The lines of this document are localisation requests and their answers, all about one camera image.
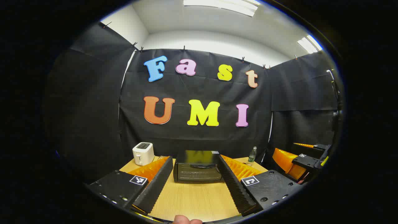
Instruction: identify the black backdrop cloth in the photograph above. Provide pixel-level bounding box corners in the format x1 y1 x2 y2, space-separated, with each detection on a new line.
44 22 342 184

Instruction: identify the clear bottle with green label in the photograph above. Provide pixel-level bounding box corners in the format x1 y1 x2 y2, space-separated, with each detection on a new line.
248 146 257 166

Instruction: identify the white toaster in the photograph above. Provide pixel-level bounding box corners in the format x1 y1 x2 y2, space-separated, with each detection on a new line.
132 142 155 166

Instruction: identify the black metal stand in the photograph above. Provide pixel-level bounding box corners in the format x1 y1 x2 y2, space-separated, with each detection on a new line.
326 69 343 131

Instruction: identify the black electric oven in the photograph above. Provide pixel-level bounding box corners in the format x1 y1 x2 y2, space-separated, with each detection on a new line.
173 150 223 183

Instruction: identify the long ceiling light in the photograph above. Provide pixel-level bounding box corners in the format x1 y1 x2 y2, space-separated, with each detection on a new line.
183 0 261 17
297 35 323 54

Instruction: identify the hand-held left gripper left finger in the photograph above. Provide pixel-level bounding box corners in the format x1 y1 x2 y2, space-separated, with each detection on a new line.
85 156 174 214

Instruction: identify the row of black cloth clips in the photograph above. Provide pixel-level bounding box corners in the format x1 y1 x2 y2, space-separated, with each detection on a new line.
101 21 299 69

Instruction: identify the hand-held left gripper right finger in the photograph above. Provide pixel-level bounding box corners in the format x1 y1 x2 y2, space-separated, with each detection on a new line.
217 154 304 217

